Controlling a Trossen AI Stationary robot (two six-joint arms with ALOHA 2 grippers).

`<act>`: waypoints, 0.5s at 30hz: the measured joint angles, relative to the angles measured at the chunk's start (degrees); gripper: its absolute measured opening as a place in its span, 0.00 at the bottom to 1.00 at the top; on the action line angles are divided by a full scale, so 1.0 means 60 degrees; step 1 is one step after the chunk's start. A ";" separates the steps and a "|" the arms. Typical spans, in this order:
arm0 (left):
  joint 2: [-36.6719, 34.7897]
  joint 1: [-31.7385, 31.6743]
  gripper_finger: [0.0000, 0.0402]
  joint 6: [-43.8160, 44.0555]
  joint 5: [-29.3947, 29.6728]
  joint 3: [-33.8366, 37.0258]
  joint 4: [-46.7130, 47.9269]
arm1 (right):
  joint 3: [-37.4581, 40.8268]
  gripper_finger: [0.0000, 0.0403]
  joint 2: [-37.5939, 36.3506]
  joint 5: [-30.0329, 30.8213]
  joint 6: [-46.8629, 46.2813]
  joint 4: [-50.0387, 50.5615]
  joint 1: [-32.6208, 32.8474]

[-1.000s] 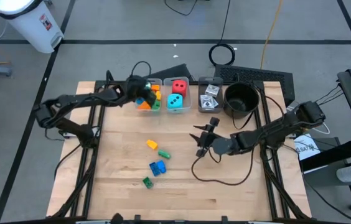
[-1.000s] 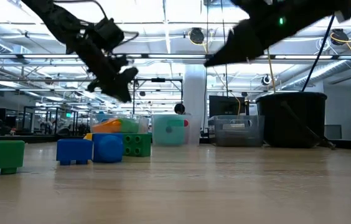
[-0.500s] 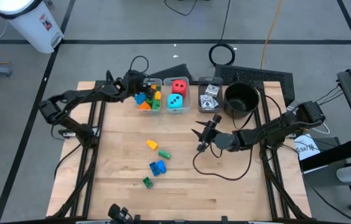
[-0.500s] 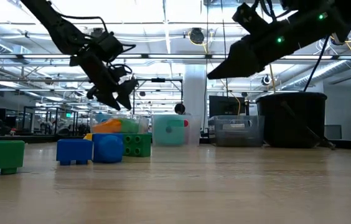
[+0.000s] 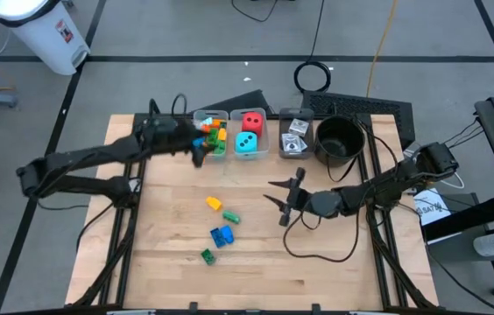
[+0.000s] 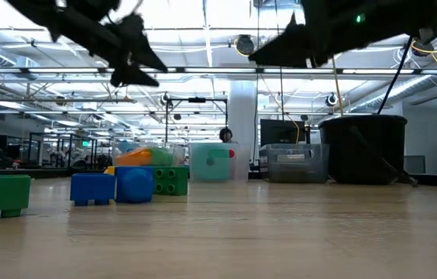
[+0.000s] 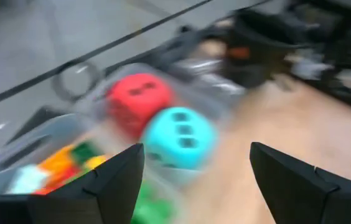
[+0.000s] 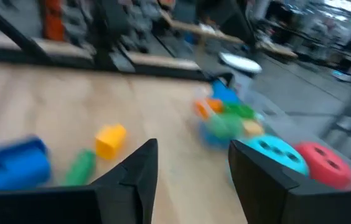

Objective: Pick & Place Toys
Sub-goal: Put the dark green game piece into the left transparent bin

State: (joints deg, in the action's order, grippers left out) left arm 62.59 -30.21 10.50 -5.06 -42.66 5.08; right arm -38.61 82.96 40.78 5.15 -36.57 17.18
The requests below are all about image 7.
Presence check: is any red toy block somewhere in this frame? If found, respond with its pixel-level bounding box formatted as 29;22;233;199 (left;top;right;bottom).
32;166;82;196

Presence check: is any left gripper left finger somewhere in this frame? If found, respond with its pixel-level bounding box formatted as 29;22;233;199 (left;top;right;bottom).
0;142;146;224

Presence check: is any right clear plastic bin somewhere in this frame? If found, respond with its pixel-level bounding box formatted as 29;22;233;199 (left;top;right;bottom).
162;52;250;98

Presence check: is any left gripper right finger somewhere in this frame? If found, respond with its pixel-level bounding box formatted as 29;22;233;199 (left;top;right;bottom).
249;141;351;224

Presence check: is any green toy block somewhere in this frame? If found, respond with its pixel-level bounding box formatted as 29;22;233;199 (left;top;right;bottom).
131;182;178;224
70;141;102;164

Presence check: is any red foam die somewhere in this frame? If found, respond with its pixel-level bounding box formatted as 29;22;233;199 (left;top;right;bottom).
106;72;176;140

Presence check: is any light teal toy brick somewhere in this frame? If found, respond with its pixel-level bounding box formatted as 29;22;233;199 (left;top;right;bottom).
6;164;50;195

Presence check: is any orange wedge toy block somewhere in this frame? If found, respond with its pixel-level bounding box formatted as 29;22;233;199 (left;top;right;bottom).
37;144;77;177

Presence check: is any teal foam die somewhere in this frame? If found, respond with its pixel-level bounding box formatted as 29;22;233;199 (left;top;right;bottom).
142;106;219;171

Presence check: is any black bucket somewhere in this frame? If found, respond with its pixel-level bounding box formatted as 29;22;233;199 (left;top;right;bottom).
225;8;307;90

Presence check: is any clear plastic bin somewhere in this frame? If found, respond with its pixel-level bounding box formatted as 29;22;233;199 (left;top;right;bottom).
0;112;151;200
162;52;250;98
75;63;245;189

